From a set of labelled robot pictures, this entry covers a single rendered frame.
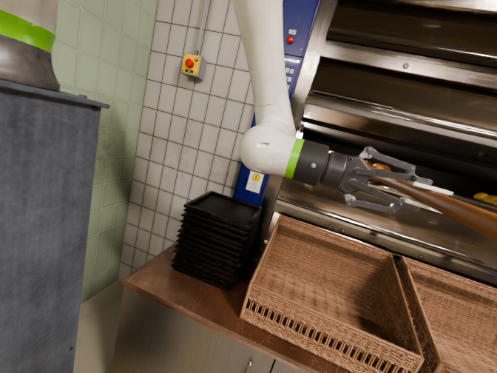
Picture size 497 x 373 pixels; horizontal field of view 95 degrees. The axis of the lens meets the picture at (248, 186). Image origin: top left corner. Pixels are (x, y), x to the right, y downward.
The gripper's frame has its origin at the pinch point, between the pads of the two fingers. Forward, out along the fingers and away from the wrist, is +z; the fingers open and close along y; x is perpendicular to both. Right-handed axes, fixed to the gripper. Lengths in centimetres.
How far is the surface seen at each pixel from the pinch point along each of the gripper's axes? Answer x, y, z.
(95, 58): -33, -16, -123
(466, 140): -51, -20, 28
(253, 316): -17, 58, -25
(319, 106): -51, -20, -26
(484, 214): 17.0, -0.8, -0.8
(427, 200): 3.6, 0.4, -1.2
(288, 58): -63, -39, -46
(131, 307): -11, 71, -70
